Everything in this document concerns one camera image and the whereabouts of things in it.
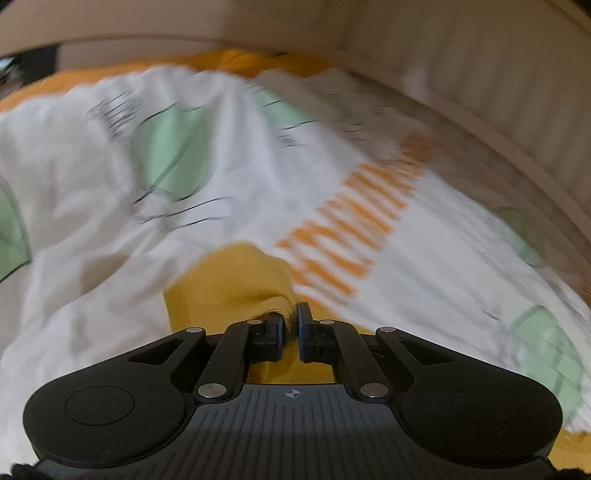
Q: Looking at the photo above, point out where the yellow bed sheet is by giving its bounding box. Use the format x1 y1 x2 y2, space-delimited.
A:
0 49 335 112

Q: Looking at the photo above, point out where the beige wooden bed frame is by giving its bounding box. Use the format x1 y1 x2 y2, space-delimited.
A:
0 0 591 232

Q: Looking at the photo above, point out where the white jellyfish print duvet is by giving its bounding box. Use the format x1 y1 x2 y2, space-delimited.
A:
1 66 590 466

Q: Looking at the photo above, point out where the mustard yellow knit garment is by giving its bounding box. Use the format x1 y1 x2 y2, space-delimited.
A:
163 242 368 384

